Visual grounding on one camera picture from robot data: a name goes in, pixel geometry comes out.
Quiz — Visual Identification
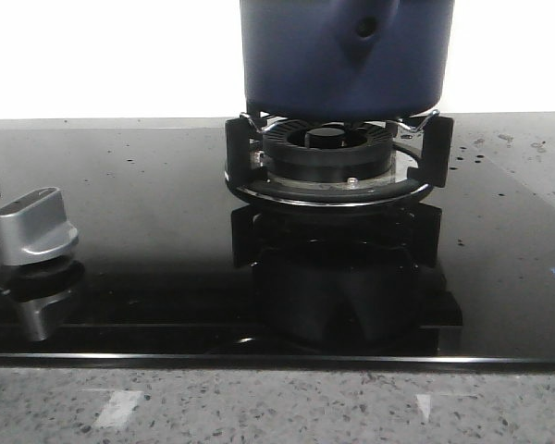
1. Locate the right black pot support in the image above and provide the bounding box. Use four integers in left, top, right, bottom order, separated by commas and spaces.
225, 111, 454, 211

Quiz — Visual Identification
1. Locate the dark blue cooking pot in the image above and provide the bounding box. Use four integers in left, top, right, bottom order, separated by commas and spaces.
240, 0, 454, 122

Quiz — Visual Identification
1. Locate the right black gas burner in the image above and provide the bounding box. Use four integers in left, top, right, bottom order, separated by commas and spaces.
259, 119, 393, 190

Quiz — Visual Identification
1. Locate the black glass gas stove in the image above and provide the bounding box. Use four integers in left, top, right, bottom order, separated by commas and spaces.
0, 128, 555, 370

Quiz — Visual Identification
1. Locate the silver stove knob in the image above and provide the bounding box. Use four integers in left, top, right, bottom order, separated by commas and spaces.
0, 187, 79, 266

